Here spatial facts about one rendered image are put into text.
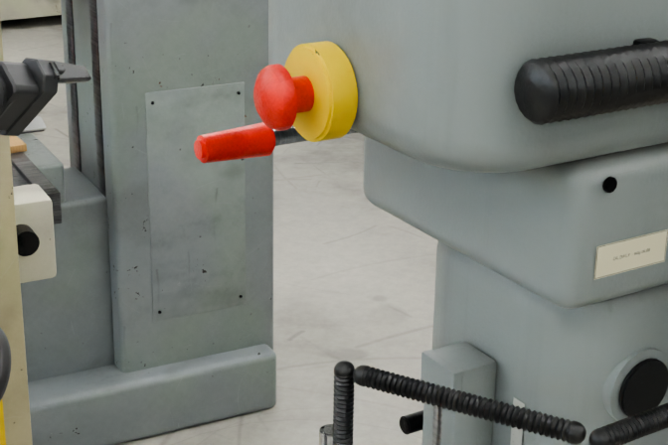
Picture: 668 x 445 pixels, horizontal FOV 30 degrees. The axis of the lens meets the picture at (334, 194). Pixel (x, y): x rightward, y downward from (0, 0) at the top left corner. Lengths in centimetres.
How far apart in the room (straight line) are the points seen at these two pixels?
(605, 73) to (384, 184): 28
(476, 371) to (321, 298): 384
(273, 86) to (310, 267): 427
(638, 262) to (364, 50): 22
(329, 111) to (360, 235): 459
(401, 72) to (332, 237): 460
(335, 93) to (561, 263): 17
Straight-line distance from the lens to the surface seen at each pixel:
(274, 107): 73
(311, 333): 445
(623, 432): 76
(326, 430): 128
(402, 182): 89
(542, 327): 86
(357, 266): 501
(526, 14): 68
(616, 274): 79
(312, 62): 75
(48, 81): 160
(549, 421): 76
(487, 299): 90
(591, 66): 67
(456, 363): 89
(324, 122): 74
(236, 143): 85
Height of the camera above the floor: 196
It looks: 20 degrees down
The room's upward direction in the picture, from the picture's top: 1 degrees clockwise
